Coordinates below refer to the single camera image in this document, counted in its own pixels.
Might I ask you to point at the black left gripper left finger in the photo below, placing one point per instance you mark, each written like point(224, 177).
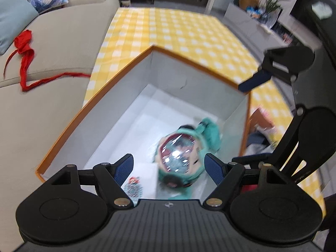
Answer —
point(109, 180)

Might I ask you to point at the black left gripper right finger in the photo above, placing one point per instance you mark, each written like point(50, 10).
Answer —
point(227, 177)

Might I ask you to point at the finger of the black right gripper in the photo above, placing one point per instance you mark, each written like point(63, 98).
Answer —
point(258, 78)

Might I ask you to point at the white tissue packet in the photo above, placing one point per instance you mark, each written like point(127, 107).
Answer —
point(142, 182)

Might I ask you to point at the teal plush doll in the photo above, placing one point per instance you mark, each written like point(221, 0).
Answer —
point(180, 156)

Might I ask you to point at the grey navy clothing bundle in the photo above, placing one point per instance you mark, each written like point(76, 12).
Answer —
point(258, 143)

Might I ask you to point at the potted green plant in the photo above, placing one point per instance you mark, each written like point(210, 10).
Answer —
point(271, 11)

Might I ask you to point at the orange cardboard box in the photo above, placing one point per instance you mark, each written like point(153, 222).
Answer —
point(150, 98)

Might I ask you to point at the yellow checkered tablecloth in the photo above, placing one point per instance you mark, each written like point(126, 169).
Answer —
point(199, 38)

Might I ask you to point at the beige sofa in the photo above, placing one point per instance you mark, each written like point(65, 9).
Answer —
point(66, 42)

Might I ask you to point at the red ribbon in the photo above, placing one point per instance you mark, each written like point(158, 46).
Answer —
point(22, 47)

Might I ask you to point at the light blue cushion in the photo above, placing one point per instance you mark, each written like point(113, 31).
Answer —
point(15, 16)

